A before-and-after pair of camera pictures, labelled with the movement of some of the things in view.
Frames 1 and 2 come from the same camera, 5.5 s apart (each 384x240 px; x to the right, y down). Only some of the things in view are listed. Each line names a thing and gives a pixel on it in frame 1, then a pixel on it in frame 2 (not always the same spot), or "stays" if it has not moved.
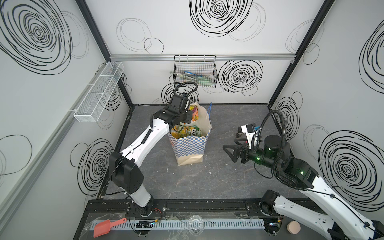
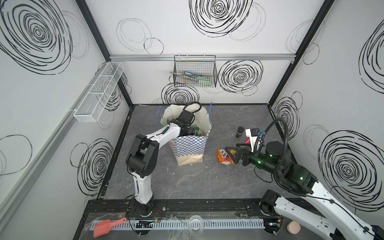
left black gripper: (182, 117) → (192, 130)
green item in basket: (204, 80) stays
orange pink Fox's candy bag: (195, 112) → (224, 158)
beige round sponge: (293, 227) stays
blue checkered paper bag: (191, 151) stays
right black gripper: (243, 155) stays
